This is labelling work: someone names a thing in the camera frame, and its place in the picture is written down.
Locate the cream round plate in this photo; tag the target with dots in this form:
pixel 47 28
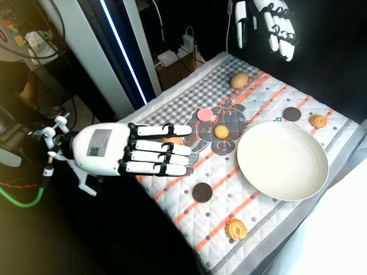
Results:
pixel 282 161

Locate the grey column with blue light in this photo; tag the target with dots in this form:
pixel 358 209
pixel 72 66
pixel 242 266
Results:
pixel 86 43

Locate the brown egg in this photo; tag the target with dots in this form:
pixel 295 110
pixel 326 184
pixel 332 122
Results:
pixel 238 80
pixel 172 140

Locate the white power strip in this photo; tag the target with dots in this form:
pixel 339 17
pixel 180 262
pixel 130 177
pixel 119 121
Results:
pixel 168 58

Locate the grey quilt with bear print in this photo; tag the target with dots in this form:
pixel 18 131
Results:
pixel 200 86

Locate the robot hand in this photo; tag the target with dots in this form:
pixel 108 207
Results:
pixel 99 154
pixel 279 31

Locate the person's leg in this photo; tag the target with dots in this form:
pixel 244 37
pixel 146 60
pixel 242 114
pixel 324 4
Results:
pixel 28 88

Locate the golden swirl butter cookie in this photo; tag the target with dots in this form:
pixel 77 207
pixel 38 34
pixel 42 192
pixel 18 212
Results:
pixel 317 120
pixel 235 229

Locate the white charger adapter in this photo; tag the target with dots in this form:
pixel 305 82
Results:
pixel 187 37

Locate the round yellow biscuit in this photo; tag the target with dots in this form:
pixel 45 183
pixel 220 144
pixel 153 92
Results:
pixel 221 132

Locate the brown cardboard box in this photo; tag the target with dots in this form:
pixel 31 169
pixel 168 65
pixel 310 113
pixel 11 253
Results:
pixel 175 75

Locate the dark chocolate sandwich cookie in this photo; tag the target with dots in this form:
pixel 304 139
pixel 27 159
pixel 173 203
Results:
pixel 202 192
pixel 292 114

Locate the pink sandwich cookie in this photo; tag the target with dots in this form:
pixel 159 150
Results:
pixel 205 114

